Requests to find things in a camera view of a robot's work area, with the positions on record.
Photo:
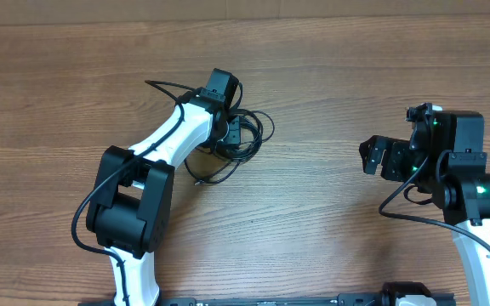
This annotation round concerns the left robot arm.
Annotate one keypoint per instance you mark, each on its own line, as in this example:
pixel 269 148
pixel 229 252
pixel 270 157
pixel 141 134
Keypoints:
pixel 129 206

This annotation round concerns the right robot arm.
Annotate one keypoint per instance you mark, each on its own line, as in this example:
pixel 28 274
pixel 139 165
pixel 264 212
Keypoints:
pixel 444 159

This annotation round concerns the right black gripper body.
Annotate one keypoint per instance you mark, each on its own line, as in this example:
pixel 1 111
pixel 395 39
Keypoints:
pixel 399 164

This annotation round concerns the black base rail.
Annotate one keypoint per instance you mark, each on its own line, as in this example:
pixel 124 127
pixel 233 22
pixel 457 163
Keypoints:
pixel 391 294

